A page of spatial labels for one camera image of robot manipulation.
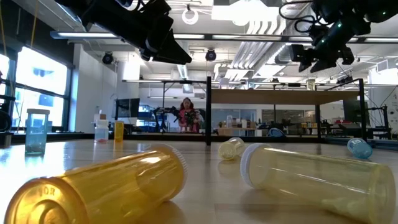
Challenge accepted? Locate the dark background monitor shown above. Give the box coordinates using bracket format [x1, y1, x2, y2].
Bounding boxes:
[343, 99, 371, 126]

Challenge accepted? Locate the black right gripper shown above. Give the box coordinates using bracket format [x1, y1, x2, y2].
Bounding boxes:
[298, 18, 355, 74]

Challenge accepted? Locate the black table edge rail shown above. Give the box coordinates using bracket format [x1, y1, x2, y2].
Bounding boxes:
[0, 132, 330, 146]

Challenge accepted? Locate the large window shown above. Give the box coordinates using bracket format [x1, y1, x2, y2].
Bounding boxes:
[0, 46, 74, 131]

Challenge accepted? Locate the wooden shelf with black legs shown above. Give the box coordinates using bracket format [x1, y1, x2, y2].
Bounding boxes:
[205, 76, 368, 149]

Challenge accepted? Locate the orange medicine bottle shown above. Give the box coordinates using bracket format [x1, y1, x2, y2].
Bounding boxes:
[113, 120, 125, 143]
[3, 143, 188, 224]

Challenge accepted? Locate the long ceiling light bar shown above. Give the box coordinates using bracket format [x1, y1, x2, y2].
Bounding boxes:
[211, 34, 282, 40]
[173, 33, 206, 40]
[363, 37, 398, 44]
[49, 30, 119, 40]

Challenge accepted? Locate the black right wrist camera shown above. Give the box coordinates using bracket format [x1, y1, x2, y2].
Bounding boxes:
[289, 44, 308, 63]

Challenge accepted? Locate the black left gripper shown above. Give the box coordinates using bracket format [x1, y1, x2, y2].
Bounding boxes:
[102, 0, 193, 65]

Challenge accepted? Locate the person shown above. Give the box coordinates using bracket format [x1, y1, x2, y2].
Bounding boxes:
[177, 97, 201, 134]

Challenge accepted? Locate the white coiled cable ring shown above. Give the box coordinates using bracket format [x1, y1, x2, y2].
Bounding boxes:
[182, 7, 200, 26]

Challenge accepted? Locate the yellow cable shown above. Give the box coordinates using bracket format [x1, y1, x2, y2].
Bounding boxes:
[30, 0, 40, 49]

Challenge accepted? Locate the black computer monitor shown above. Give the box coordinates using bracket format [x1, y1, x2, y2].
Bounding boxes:
[114, 98, 141, 119]

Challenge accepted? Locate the blue medicine bottle clear cap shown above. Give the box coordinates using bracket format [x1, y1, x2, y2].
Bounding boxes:
[24, 108, 50, 156]

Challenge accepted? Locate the blue round object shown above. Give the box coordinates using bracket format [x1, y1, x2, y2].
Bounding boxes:
[267, 126, 285, 138]

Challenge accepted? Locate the blue metal rail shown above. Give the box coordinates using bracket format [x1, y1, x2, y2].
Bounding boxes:
[325, 136, 398, 151]

